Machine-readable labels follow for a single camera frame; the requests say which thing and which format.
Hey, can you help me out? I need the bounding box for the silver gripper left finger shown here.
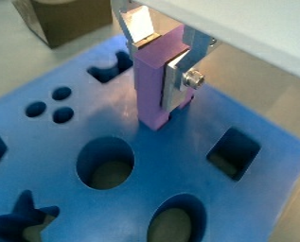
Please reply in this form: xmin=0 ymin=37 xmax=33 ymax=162
xmin=109 ymin=0 xmax=160 ymax=59

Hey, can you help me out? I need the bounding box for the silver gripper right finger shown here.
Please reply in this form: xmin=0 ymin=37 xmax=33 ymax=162
xmin=160 ymin=26 xmax=218 ymax=112

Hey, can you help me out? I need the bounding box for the purple double-square peg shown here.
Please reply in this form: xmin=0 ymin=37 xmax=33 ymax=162
xmin=132 ymin=26 xmax=188 ymax=130

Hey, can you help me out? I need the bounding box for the black curved holder stand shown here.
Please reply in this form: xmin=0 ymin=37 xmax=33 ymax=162
xmin=12 ymin=0 xmax=111 ymax=48

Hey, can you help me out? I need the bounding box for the blue shape-sorter block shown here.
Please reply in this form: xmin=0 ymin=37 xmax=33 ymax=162
xmin=0 ymin=37 xmax=300 ymax=242

